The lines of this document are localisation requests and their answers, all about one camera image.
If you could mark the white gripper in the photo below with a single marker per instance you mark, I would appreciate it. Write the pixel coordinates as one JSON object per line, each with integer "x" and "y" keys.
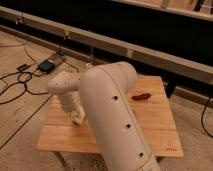
{"x": 72, "y": 111}

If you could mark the white sponge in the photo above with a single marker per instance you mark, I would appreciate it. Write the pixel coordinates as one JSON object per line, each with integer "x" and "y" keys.
{"x": 78, "y": 118}

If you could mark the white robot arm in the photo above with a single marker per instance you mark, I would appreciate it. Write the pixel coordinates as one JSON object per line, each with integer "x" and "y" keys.
{"x": 103, "y": 93}

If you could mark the wooden table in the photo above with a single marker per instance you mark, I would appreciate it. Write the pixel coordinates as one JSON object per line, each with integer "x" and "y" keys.
{"x": 154, "y": 115}

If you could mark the black power adapter box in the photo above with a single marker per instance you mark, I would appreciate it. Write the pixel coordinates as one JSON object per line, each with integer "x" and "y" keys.
{"x": 46, "y": 66}

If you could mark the red sausage toy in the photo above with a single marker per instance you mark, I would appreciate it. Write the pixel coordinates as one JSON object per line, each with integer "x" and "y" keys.
{"x": 143, "y": 96}

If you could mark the small black plug block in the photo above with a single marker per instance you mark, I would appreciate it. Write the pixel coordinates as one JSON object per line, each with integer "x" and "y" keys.
{"x": 23, "y": 67}

